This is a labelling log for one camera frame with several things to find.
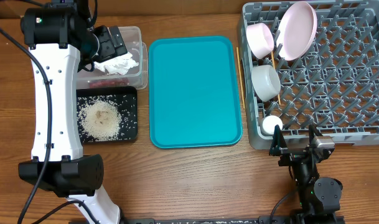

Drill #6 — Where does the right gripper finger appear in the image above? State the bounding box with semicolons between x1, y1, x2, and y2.
269;124;288;156
309;124;322;145

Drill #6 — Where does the white napkin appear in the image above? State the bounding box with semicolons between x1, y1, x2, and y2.
94;52;139;75

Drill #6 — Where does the small white cup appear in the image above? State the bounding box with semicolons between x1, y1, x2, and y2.
261;115;283;136

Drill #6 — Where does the red snack wrapper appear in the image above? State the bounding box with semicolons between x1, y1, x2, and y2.
88;78;130;88

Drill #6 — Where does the grey bowl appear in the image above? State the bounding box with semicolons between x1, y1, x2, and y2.
251;65;281;102

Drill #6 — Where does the white rice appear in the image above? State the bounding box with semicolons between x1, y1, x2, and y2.
77;95;138;141

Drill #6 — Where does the wooden chopstick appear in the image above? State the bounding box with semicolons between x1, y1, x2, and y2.
271;50;281;106
236;47;246;110

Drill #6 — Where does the white bowl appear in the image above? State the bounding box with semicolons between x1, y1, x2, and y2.
246;23;274;59

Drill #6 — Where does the large white plate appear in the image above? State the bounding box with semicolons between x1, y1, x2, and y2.
276;1;317;61

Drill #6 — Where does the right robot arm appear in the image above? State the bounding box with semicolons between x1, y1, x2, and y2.
269;124;344;223

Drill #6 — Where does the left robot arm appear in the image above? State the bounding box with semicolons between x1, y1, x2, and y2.
18;1;127;223

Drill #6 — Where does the clear plastic bin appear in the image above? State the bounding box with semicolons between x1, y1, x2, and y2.
77;26;148;90

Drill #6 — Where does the grey dish rack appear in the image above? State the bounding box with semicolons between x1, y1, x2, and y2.
238;1;379;149

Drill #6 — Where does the black tray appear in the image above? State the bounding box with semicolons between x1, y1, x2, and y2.
76;86;139;144

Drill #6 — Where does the teal serving tray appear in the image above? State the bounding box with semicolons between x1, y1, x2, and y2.
149;35;243;149

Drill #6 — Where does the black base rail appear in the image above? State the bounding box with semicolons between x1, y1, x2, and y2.
67;215;345;224

